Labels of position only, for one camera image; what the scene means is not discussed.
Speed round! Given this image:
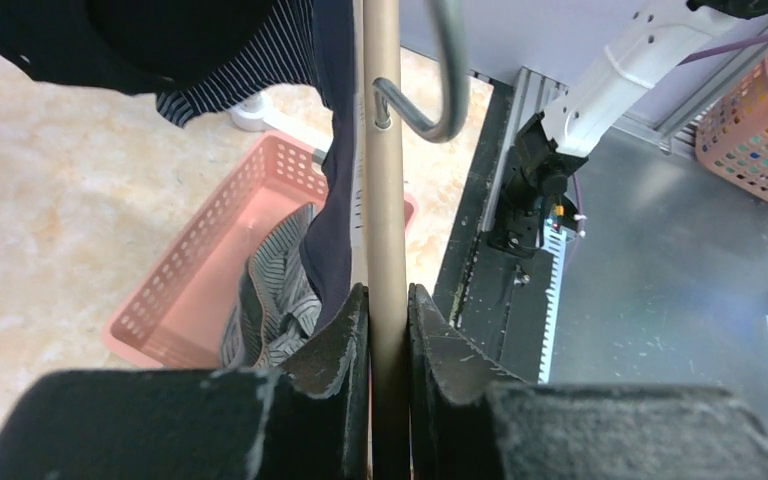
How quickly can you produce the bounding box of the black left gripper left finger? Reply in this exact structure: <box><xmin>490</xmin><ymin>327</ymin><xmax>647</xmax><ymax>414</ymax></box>
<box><xmin>0</xmin><ymin>285</ymin><xmax>369</xmax><ymax>479</ymax></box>

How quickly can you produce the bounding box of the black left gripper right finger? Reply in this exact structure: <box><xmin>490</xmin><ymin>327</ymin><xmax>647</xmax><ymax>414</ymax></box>
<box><xmin>408</xmin><ymin>285</ymin><xmax>768</xmax><ymax>479</ymax></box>

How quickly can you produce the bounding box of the navy blue underwear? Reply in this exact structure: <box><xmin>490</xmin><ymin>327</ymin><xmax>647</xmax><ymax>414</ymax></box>
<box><xmin>300</xmin><ymin>0</ymin><xmax>357</xmax><ymax>332</ymax></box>

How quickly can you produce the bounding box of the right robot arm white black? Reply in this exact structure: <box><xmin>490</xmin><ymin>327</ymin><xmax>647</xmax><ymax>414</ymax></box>
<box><xmin>488</xmin><ymin>1</ymin><xmax>768</xmax><ymax>259</ymax></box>

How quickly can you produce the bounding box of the dark striped underwear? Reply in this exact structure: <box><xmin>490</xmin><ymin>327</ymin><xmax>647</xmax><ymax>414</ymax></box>
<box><xmin>155</xmin><ymin>0</ymin><xmax>323</xmax><ymax>127</ymax></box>

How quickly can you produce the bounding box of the black underwear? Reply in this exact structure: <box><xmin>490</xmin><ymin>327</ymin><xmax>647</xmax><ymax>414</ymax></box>
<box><xmin>0</xmin><ymin>0</ymin><xmax>273</xmax><ymax>95</ymax></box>

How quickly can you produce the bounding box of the pink plastic basket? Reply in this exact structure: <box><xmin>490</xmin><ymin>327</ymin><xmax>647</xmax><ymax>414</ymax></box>
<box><xmin>102</xmin><ymin>129</ymin><xmax>418</xmax><ymax>370</ymax></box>

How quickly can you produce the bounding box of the white metal clothes rack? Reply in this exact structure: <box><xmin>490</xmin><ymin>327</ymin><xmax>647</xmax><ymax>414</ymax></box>
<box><xmin>228</xmin><ymin>93</ymin><xmax>332</xmax><ymax>153</ymax></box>

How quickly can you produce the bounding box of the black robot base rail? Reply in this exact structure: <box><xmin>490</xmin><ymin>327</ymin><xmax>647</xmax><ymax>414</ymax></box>
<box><xmin>433</xmin><ymin>69</ymin><xmax>567</xmax><ymax>383</ymax></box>

